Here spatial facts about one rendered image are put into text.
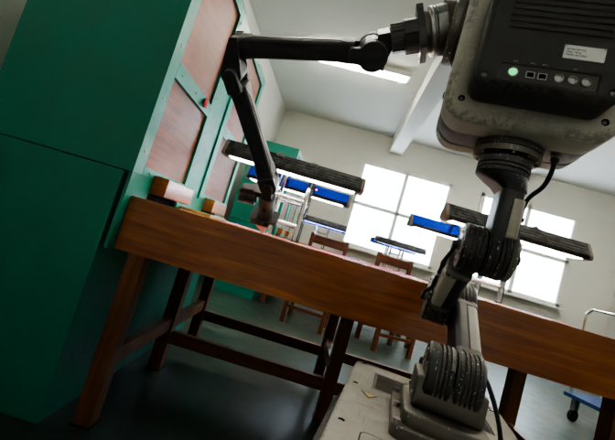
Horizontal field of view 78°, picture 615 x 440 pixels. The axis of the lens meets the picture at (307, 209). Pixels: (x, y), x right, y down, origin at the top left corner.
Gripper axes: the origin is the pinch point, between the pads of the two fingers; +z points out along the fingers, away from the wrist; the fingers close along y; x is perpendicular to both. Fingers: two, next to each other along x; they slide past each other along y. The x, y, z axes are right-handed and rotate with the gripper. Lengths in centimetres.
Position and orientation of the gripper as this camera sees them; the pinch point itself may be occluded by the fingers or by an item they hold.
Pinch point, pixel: (263, 230)
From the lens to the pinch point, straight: 147.3
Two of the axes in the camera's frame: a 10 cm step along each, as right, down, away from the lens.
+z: -1.7, 6.8, 7.2
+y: -9.6, -2.8, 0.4
